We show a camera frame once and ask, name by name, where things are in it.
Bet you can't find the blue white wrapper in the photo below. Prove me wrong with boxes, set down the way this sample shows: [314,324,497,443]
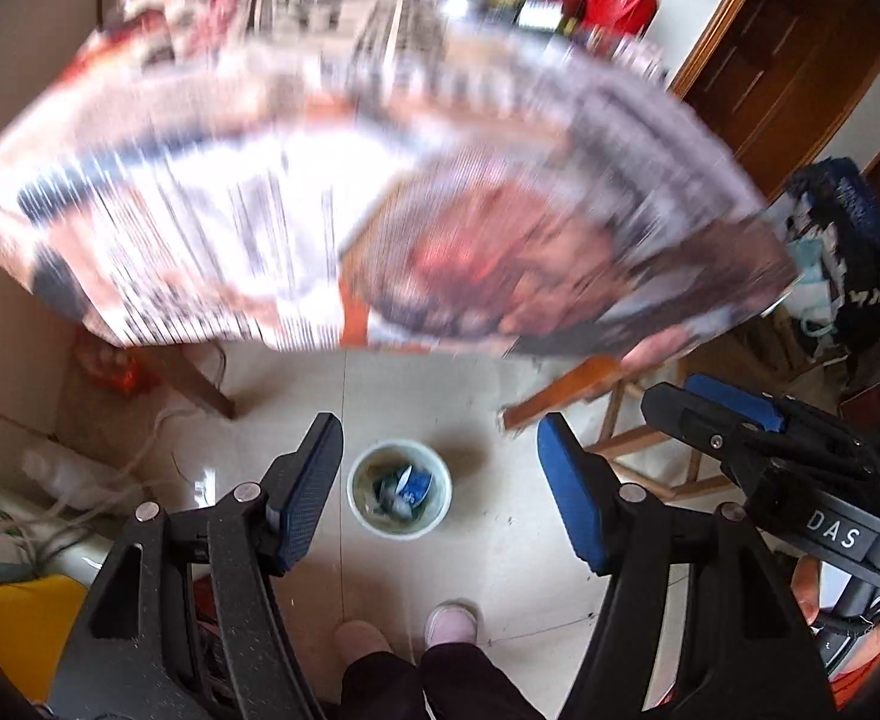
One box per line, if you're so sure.
[391,465,435,515]

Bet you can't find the pink right slipper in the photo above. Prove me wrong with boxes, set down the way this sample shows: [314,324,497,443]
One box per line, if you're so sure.
[425,600,480,650]

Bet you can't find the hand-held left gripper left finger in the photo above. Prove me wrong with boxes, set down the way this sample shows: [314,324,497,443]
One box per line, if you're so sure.
[48,411,345,720]

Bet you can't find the person's right leg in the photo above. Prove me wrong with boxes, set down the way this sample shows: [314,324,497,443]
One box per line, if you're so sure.
[419,641,531,720]

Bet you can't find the person's left leg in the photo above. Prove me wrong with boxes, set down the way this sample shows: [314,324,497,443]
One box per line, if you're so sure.
[339,652,426,720]

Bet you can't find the white ceramic bowl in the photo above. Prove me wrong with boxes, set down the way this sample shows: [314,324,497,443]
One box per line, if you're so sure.
[346,442,452,539]

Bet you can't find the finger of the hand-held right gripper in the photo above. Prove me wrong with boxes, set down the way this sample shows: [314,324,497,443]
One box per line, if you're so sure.
[641,382,779,481]
[684,373,786,436]

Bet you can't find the large dark wooden door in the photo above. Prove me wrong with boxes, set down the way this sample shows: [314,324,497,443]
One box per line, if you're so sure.
[669,0,880,196]

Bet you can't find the wooden stool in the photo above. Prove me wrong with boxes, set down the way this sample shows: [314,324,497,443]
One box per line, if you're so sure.
[597,360,741,503]

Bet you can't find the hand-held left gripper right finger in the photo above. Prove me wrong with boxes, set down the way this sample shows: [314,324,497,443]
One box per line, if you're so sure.
[536,412,839,720]

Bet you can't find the white cord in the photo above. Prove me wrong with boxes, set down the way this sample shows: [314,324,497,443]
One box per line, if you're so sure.
[42,409,193,533]

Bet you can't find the printed tablecloth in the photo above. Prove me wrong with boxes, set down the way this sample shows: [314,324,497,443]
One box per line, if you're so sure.
[0,0,797,361]

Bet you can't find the person's leg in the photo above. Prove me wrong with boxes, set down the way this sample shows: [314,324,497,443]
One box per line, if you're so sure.
[339,652,426,720]
[419,641,531,720]

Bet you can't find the yellow plastic container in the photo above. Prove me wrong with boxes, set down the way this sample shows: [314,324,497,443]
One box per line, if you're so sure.
[0,574,88,706]

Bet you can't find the person's right hand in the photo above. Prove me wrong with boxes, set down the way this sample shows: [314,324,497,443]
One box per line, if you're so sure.
[791,555,824,627]

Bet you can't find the dark blue cloth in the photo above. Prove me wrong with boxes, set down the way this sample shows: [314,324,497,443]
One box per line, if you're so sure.
[785,157,880,241]

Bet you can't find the red plastic bag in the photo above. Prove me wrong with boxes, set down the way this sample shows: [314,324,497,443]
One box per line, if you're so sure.
[72,337,145,398]

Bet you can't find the light blue bag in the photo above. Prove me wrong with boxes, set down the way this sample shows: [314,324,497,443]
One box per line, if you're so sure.
[785,240,842,338]

